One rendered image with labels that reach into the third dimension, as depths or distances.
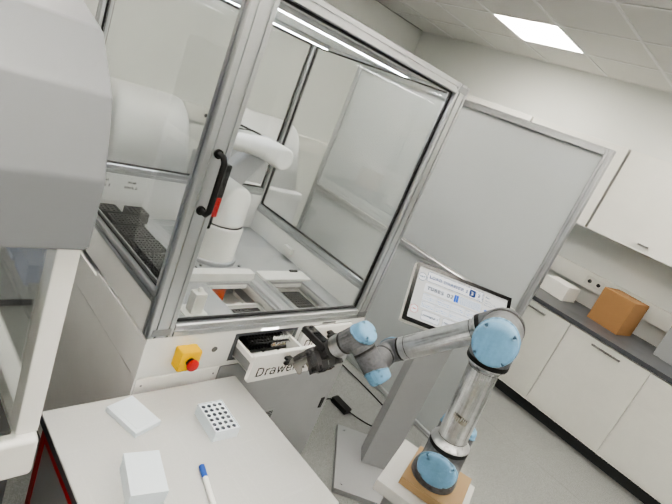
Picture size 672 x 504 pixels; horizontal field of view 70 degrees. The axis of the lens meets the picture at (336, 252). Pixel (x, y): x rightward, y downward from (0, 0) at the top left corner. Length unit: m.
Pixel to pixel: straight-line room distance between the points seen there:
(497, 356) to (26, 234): 1.06
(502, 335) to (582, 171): 1.78
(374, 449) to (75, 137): 2.31
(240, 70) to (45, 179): 0.58
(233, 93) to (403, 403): 1.88
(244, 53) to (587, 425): 3.76
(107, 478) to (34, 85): 0.91
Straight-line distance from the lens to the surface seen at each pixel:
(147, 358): 1.59
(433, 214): 3.33
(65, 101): 0.94
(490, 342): 1.31
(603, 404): 4.29
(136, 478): 1.35
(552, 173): 3.01
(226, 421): 1.58
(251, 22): 1.31
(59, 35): 1.01
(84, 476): 1.41
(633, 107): 5.10
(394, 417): 2.73
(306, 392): 2.24
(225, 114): 1.31
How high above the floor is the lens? 1.80
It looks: 17 degrees down
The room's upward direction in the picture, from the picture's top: 23 degrees clockwise
